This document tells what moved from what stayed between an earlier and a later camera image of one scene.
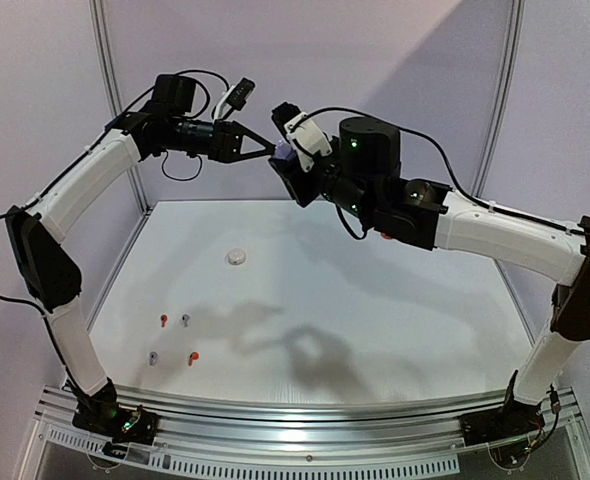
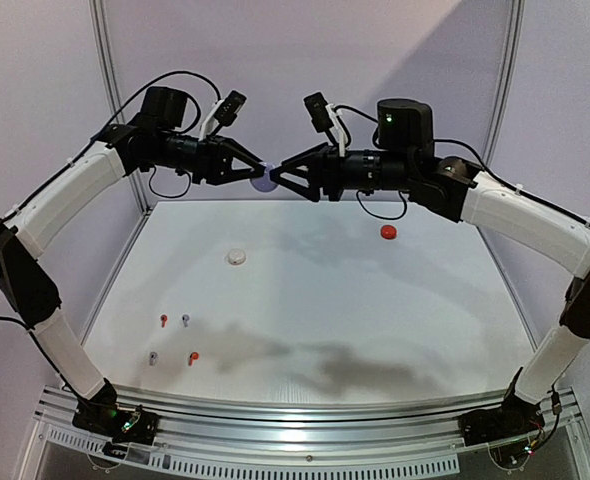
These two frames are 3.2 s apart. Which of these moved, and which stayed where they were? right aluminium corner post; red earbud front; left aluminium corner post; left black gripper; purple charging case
Moved: purple charging case; left black gripper
Stayed: red earbud front; right aluminium corner post; left aluminium corner post
